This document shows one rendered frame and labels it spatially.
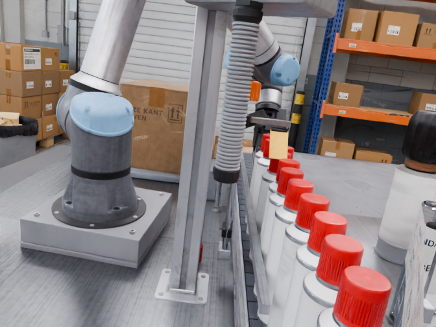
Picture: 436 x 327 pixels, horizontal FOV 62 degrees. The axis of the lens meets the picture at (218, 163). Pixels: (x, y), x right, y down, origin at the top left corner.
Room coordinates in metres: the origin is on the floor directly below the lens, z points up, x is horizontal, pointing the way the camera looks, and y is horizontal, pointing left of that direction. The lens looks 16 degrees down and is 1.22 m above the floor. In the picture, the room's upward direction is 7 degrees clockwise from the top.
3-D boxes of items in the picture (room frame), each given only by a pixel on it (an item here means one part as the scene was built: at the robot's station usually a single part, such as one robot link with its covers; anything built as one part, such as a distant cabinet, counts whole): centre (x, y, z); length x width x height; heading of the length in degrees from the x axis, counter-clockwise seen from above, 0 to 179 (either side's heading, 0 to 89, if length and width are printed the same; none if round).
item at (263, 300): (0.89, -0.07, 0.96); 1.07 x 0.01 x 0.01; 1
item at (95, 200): (0.70, 0.24, 0.94); 0.15 x 0.15 x 0.10
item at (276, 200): (0.49, -0.10, 0.98); 0.05 x 0.05 x 0.20
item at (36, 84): (4.14, 2.40, 0.57); 1.20 x 0.85 x 1.14; 177
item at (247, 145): (1.60, -0.10, 0.85); 0.30 x 0.26 x 0.04; 1
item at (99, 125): (0.70, 0.24, 1.06); 0.13 x 0.12 x 0.14; 33
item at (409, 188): (0.68, -0.39, 1.03); 0.09 x 0.09 x 0.30
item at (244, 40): (0.43, -0.01, 1.18); 0.04 x 0.04 x 0.21
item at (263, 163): (0.69, -0.10, 0.98); 0.05 x 0.05 x 0.20
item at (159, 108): (1.27, 0.20, 0.99); 0.30 x 0.24 x 0.27; 176
